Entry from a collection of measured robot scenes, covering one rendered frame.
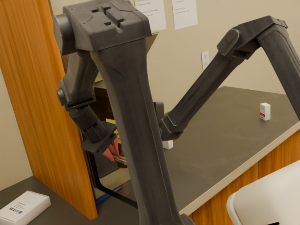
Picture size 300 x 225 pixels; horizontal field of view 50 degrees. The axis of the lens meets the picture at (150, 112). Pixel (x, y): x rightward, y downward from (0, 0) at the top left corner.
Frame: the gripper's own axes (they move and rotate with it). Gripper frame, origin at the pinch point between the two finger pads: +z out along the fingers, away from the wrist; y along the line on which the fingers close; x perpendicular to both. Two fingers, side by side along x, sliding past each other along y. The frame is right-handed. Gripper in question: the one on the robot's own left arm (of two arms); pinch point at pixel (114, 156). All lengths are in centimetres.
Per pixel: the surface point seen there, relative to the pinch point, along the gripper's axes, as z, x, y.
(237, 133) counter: 56, -4, -59
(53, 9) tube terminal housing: -36.5, -22.3, -21.6
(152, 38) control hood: -11.6, -10.1, -41.7
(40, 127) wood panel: -4.1, -36.7, 1.6
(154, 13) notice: 8, -59, -92
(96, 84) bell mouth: -5.9, -25.8, -21.2
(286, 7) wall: 88, -48, -224
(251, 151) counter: 51, 10, -48
